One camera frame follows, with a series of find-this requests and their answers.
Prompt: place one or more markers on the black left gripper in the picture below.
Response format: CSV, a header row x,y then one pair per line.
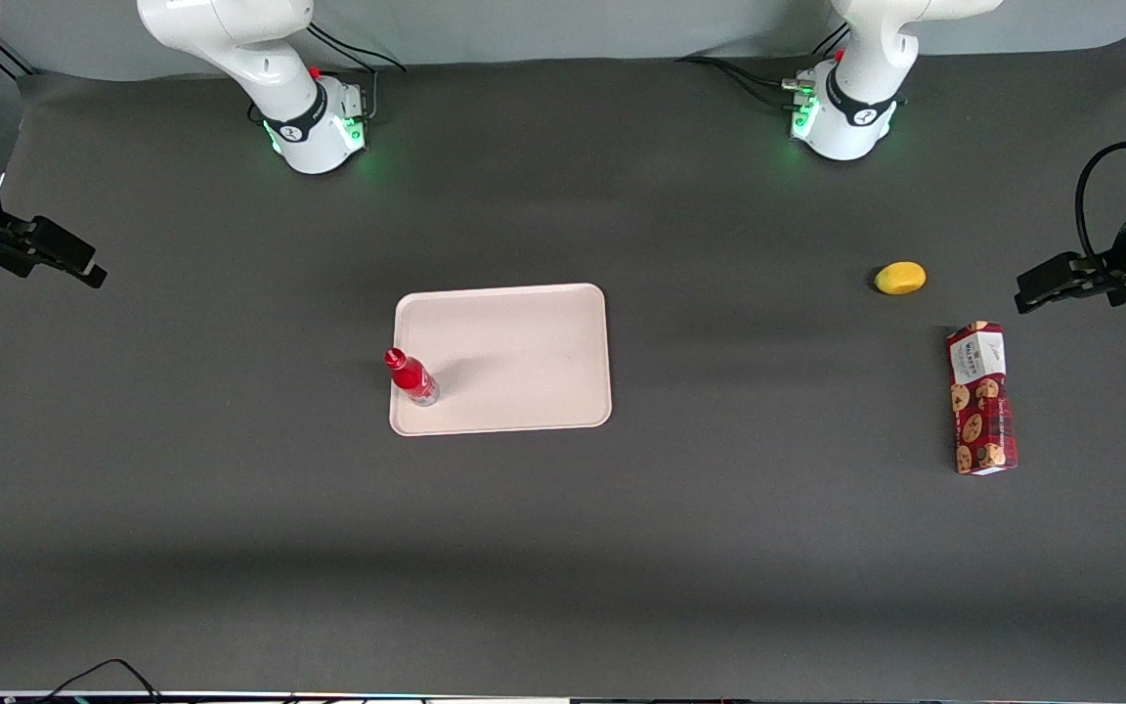
x,y
1123,247

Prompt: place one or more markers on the red coke bottle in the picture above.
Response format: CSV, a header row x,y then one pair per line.
x,y
413,376

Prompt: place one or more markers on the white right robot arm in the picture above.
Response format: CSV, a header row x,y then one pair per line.
x,y
280,73

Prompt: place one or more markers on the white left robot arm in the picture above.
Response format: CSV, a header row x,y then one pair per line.
x,y
861,98

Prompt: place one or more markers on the white rectangular tray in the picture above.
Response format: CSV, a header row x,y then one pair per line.
x,y
524,357

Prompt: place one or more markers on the red cookie box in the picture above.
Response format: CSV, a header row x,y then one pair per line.
x,y
981,411

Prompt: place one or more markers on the yellow lemon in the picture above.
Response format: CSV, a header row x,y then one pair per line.
x,y
900,278

